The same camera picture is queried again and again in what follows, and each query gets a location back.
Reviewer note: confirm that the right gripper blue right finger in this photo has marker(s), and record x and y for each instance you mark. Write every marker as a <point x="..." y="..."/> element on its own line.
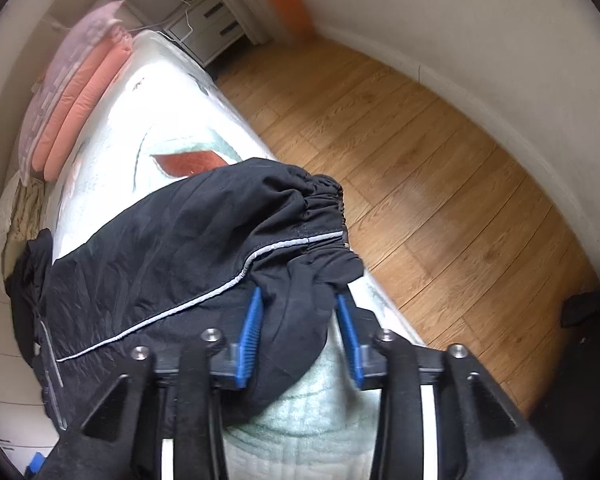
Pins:
<point x="350" y="342"/>

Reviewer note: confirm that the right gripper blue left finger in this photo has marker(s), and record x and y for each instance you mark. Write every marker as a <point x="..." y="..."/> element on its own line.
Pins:
<point x="248" y="342"/>

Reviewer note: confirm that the black jacket with reflective piping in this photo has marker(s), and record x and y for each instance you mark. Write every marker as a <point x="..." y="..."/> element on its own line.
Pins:
<point x="185" y="258"/>

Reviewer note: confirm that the bed with floral quilt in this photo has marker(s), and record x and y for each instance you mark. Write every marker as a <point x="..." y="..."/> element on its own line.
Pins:
<point x="163" y="103"/>

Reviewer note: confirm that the salmon pink pillow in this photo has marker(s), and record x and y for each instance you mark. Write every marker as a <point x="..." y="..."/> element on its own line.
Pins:
<point x="77" y="100"/>

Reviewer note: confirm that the white bedside drawer cabinet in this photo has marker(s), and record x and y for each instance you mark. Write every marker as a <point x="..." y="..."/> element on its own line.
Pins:
<point x="204" y="29"/>

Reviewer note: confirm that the pink patterned pillow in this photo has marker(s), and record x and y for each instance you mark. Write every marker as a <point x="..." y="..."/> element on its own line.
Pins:
<point x="74" y="63"/>

